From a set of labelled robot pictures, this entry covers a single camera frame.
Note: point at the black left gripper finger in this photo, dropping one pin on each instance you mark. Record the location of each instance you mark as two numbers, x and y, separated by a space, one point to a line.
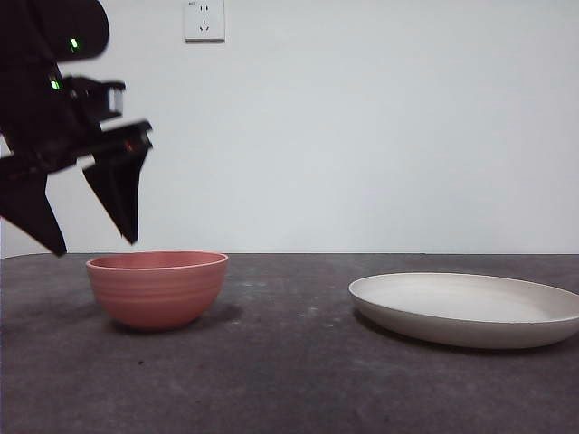
118 194
27 208

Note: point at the red ribbed bowl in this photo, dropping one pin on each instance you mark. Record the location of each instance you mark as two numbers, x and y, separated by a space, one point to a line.
156 294

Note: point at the white round plate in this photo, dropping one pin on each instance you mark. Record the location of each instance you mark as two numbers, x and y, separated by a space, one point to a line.
461 325

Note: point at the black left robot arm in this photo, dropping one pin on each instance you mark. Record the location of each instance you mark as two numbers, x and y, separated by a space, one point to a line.
27 40

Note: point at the white wall socket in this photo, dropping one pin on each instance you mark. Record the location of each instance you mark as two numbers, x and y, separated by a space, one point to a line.
204 27

